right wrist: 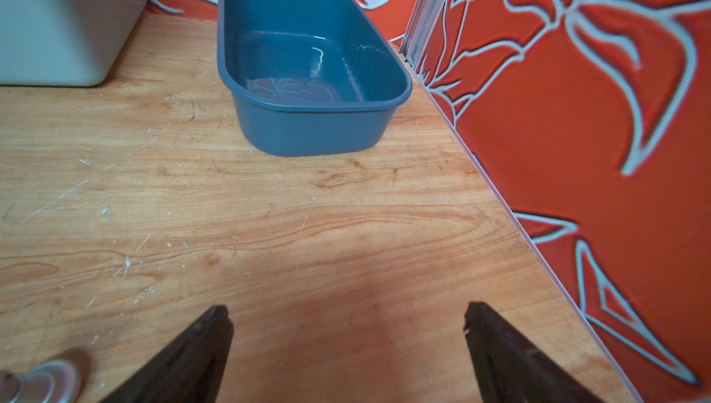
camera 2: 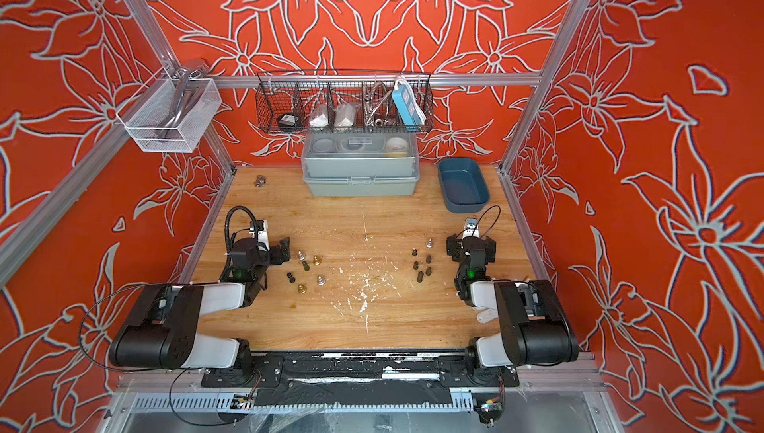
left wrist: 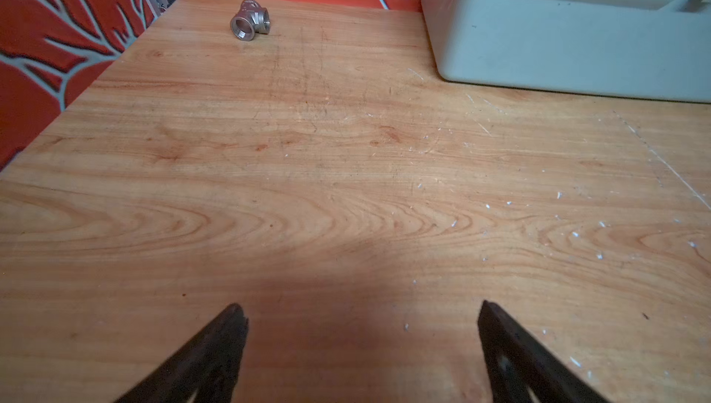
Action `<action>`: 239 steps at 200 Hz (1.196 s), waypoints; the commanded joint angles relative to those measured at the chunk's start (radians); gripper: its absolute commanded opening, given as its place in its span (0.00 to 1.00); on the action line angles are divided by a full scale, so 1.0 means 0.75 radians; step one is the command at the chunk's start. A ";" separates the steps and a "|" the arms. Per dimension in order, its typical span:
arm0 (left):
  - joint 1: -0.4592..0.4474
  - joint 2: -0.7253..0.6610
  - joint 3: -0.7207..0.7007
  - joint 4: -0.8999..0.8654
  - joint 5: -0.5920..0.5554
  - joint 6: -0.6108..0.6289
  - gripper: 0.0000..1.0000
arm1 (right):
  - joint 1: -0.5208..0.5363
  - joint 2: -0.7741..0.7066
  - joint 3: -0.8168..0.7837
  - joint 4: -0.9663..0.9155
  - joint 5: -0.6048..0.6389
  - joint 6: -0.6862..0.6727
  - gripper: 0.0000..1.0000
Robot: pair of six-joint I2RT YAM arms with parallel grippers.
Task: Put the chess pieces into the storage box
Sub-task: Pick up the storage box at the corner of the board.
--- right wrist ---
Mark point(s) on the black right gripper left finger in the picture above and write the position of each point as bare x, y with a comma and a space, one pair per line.
190, 369

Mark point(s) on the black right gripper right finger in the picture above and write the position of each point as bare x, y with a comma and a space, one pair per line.
509, 368

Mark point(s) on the teal plastic storage box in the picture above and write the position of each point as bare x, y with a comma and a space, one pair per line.
308, 77

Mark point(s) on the silver chess piece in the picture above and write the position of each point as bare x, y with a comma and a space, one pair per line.
58, 381

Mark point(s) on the grey plastic lidded container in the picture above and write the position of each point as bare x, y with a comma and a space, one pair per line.
63, 42

